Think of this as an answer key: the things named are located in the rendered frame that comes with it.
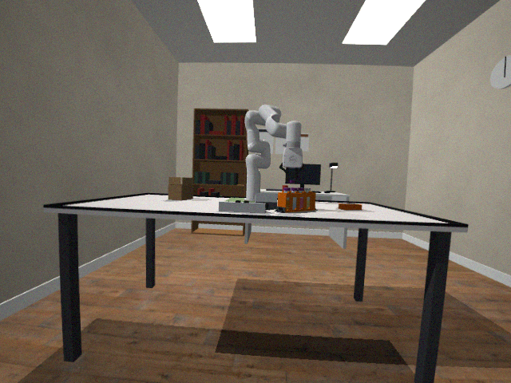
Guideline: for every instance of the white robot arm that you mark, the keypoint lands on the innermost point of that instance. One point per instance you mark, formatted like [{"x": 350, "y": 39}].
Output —
[{"x": 266, "y": 116}]

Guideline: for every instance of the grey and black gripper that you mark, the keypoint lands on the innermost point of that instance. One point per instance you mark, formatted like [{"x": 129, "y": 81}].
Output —
[{"x": 292, "y": 158}]

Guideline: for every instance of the small brown cardboard box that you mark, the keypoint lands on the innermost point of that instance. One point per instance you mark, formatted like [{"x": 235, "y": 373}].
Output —
[{"x": 177, "y": 191}]

